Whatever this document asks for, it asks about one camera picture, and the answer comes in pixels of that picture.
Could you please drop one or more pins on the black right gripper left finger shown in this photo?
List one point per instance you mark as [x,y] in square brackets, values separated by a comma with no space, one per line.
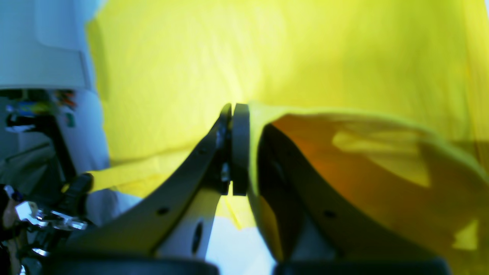
[168,232]

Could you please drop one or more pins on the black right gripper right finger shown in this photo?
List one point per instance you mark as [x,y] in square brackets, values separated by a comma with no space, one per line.
[319,231]

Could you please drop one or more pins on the yellow T-shirt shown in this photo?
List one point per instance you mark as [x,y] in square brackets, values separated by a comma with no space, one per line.
[387,100]

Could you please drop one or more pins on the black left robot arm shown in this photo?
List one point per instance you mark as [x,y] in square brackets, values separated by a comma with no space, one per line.
[31,229]

